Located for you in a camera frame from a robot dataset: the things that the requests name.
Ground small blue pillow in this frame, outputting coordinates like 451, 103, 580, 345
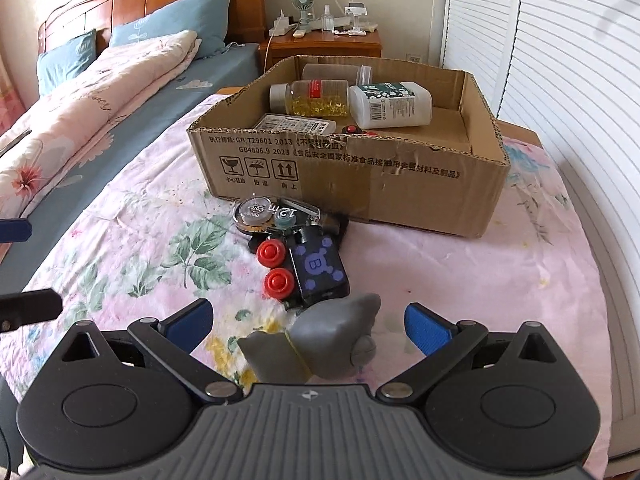
36, 28, 97, 97

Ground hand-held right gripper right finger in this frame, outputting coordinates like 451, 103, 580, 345
375, 302, 558, 406

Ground small green desk fan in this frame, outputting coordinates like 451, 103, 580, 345
291, 0, 316, 31

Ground white power strip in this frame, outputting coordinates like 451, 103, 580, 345
270, 10, 296, 37

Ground white phone stand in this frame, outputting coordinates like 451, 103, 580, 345
345, 2, 378, 36

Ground capsule bottle gold cap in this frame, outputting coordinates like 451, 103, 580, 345
269, 80, 351, 116

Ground pink floral quilt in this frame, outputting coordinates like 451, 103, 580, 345
0, 30, 203, 221

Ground wooden nightstand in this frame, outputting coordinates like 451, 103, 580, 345
257, 27, 383, 73

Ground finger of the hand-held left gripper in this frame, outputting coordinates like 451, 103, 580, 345
0, 288, 64, 332
0, 218, 33, 243

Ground white labelled plastic case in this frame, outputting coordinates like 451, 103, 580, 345
254, 113, 341, 136

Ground cardboard box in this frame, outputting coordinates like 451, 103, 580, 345
186, 55, 512, 240

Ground pink floral bedsheet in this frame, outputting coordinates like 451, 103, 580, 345
0, 92, 613, 461

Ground black toy train red wheels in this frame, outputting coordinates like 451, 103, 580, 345
247, 215, 352, 311

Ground clear correction tape dispenser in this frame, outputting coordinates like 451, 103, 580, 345
232, 195, 323, 236

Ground grey elephant figurine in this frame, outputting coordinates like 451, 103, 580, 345
237, 293, 383, 383

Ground clear plastic jar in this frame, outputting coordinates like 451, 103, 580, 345
301, 63, 374, 86

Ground white louvred closet door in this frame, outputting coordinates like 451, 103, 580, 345
500, 0, 640, 241
442, 0, 526, 103

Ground white bottle green label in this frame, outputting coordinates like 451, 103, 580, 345
348, 81, 433, 130

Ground blue bed sheet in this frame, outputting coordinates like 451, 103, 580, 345
0, 50, 261, 281

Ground large blue pillow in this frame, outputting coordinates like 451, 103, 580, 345
109, 0, 235, 58

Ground black phone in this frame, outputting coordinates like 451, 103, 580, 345
0, 129, 32, 156

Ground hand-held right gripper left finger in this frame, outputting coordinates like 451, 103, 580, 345
59, 298, 246, 405

